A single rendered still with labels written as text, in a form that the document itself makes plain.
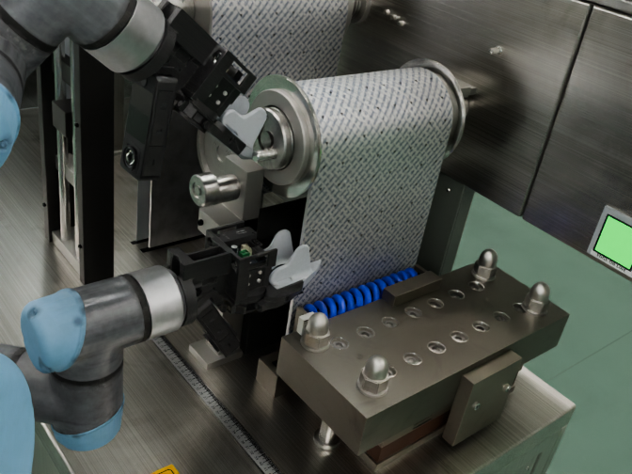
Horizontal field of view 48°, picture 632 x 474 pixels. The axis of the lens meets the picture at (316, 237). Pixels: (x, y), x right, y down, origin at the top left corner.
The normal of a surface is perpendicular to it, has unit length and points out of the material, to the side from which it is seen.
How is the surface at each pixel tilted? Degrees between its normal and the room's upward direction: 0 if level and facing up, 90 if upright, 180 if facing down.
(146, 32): 79
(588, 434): 0
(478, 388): 90
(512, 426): 0
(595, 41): 90
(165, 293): 44
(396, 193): 90
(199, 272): 90
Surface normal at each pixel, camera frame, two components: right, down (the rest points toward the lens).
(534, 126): -0.77, 0.22
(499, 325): 0.15, -0.85
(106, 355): 0.76, 0.43
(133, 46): 0.50, 0.62
